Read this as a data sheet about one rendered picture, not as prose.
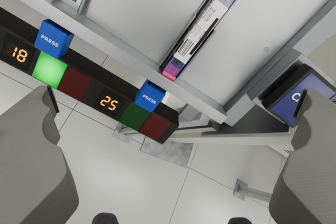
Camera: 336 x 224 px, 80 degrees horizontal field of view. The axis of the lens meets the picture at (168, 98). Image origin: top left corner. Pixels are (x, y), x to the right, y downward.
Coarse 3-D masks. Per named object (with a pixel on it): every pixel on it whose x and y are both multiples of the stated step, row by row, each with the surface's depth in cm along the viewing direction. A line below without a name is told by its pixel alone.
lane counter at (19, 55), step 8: (8, 40) 21; (16, 40) 21; (8, 48) 22; (16, 48) 21; (24, 48) 21; (32, 48) 21; (0, 56) 22; (8, 56) 22; (16, 56) 22; (24, 56) 22; (32, 56) 22; (16, 64) 22; (24, 64) 22
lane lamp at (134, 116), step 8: (128, 104) 25; (136, 104) 25; (128, 112) 25; (136, 112) 25; (144, 112) 25; (120, 120) 26; (128, 120) 26; (136, 120) 26; (144, 120) 26; (136, 128) 27
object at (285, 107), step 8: (304, 80) 17; (312, 80) 17; (320, 80) 17; (296, 88) 17; (312, 88) 17; (320, 88) 17; (328, 88) 17; (288, 96) 18; (296, 96) 18; (328, 96) 18; (280, 104) 18; (288, 104) 18; (296, 104) 18; (280, 112) 19; (288, 112) 19; (288, 120) 19; (296, 120) 19
